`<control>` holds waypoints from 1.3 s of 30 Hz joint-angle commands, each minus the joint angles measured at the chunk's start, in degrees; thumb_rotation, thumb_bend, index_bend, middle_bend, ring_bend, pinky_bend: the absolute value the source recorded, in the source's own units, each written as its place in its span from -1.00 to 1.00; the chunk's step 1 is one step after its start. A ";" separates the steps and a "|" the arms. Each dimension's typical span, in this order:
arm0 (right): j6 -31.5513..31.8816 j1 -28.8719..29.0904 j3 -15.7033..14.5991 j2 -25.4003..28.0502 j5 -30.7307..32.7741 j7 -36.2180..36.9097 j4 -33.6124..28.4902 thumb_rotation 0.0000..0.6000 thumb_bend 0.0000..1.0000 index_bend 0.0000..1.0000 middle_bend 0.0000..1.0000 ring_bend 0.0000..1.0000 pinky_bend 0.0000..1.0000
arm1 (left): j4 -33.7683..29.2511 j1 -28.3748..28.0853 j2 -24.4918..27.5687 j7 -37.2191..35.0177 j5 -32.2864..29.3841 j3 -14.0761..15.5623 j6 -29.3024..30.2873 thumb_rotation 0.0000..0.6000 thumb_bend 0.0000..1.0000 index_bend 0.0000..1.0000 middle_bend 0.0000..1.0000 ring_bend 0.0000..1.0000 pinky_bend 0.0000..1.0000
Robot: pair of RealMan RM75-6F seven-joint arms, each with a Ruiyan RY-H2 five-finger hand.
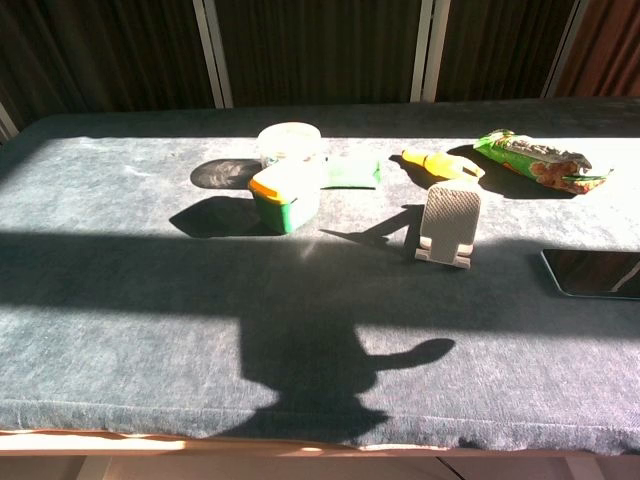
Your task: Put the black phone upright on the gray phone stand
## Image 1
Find black smartphone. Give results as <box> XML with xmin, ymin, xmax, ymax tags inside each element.
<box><xmin>539</xmin><ymin>248</ymin><xmax>640</xmax><ymax>301</ymax></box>

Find light green packet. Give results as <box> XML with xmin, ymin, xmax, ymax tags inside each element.
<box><xmin>321</xmin><ymin>155</ymin><xmax>383</xmax><ymax>192</ymax></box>

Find white ribbed phone stand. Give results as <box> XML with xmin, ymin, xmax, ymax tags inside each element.
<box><xmin>414</xmin><ymin>180</ymin><xmax>483</xmax><ymax>272</ymax></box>

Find green box with orange lid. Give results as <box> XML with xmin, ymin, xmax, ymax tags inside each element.
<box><xmin>247</xmin><ymin>161</ymin><xmax>322</xmax><ymax>235</ymax></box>

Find white round container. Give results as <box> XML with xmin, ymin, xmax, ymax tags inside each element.
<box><xmin>256</xmin><ymin>121</ymin><xmax>324</xmax><ymax>174</ymax></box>

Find small yellow bottle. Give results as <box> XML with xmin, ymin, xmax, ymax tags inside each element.
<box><xmin>401</xmin><ymin>147</ymin><xmax>487</xmax><ymax>183</ymax></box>

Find dark brown curtain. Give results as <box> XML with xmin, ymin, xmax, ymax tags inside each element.
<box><xmin>0</xmin><ymin>0</ymin><xmax>577</xmax><ymax>132</ymax></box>

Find grey table cloth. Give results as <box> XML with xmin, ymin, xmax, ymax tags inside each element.
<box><xmin>0</xmin><ymin>96</ymin><xmax>640</xmax><ymax>450</ymax></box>

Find green snack bag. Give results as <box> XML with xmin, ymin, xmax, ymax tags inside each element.
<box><xmin>472</xmin><ymin>128</ymin><xmax>615</xmax><ymax>196</ymax></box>

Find reddish brown curtain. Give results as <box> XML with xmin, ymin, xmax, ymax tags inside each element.
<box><xmin>553</xmin><ymin>0</ymin><xmax>640</xmax><ymax>99</ymax></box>

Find white window post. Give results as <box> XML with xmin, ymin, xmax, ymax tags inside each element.
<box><xmin>191</xmin><ymin>0</ymin><xmax>235</xmax><ymax>109</ymax></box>
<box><xmin>0</xmin><ymin>101</ymin><xmax>21</xmax><ymax>145</ymax></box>
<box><xmin>540</xmin><ymin>0</ymin><xmax>592</xmax><ymax>99</ymax></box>
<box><xmin>409</xmin><ymin>0</ymin><xmax>454</xmax><ymax>103</ymax></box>

